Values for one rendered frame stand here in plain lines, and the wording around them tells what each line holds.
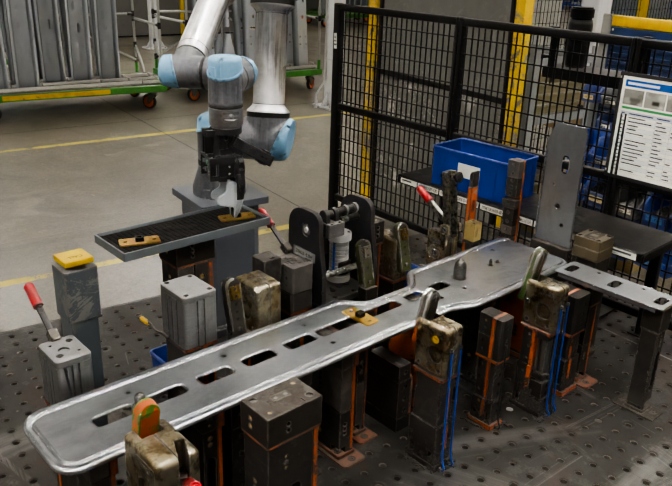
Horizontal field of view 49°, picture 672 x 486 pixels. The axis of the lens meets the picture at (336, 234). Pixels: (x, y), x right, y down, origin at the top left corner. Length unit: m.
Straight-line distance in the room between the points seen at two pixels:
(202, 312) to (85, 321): 0.25
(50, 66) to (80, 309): 7.15
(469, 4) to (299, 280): 2.62
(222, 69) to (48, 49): 7.06
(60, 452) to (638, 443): 1.28
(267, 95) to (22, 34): 6.48
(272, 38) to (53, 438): 1.15
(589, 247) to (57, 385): 1.35
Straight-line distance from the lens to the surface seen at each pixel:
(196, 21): 1.87
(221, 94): 1.62
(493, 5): 3.95
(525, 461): 1.78
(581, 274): 1.98
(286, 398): 1.31
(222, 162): 1.65
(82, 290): 1.58
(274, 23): 1.99
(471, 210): 2.08
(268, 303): 1.60
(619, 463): 1.84
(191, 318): 1.50
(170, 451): 1.16
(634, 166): 2.31
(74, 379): 1.43
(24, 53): 8.35
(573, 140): 2.07
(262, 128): 1.98
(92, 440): 1.30
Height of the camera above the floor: 1.76
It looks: 21 degrees down
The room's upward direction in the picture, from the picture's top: 2 degrees clockwise
